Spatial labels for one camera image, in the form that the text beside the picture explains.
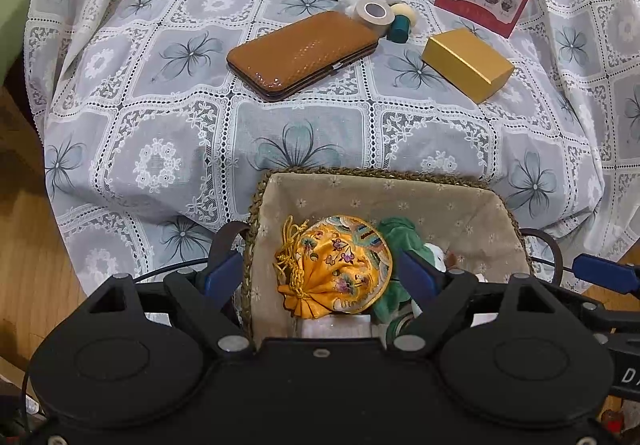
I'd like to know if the green pillow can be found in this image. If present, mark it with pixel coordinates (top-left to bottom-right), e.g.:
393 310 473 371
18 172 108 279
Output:
0 0 48 81

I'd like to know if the teal cylinder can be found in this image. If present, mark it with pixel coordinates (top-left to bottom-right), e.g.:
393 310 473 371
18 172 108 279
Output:
389 15 411 43

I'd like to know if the black cable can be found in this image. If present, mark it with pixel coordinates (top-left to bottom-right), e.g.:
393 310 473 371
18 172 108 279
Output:
132 257 211 283

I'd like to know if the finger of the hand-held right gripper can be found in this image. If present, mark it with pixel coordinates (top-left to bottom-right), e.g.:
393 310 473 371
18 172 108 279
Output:
572 252 640 298

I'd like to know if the brown leather case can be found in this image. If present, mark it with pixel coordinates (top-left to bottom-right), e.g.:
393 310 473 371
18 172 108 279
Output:
226 10 382 102

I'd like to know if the green velvet cloth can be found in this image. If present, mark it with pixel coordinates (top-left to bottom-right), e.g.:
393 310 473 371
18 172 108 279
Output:
370 218 436 326

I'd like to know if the beige tape roll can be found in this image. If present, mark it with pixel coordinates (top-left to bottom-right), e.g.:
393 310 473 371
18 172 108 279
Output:
356 0 397 28

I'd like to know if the white tissue packet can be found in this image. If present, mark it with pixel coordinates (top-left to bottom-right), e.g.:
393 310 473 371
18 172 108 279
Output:
299 312 373 340

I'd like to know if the yellow embroidered pouch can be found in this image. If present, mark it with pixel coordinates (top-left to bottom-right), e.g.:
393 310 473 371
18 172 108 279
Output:
272 215 393 321

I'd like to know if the woven basket with fabric lining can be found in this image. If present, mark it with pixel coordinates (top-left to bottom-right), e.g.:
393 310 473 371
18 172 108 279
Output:
207 168 561 341

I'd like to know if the gold box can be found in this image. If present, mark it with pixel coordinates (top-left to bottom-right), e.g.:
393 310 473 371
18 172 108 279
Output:
421 28 516 104

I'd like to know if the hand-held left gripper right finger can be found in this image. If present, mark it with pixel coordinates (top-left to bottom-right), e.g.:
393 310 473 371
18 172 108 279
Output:
389 249 577 358

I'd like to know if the cream ball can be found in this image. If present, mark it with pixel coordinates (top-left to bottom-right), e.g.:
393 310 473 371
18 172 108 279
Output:
392 2 417 26

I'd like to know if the green tape roll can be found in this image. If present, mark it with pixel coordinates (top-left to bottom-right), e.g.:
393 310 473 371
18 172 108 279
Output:
385 315 416 341

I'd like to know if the white floral lace cloth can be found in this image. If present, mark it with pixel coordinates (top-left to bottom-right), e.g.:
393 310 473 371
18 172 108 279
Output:
25 0 640 286

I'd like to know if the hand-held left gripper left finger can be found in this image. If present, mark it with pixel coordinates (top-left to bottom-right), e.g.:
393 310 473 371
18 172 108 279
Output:
75 250 256 358

